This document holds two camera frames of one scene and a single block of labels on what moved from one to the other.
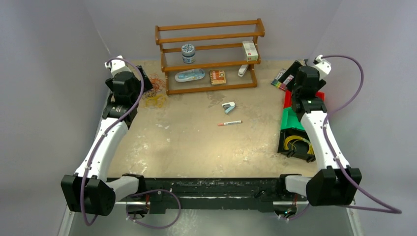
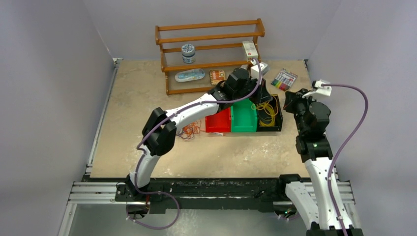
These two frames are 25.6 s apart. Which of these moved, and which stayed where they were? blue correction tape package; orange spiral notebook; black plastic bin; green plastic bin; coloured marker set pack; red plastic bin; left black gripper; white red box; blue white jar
Moved: left black gripper; red plastic bin; black plastic bin; green plastic bin
Stayed: orange spiral notebook; blue white jar; white red box; coloured marker set pack; blue correction tape package
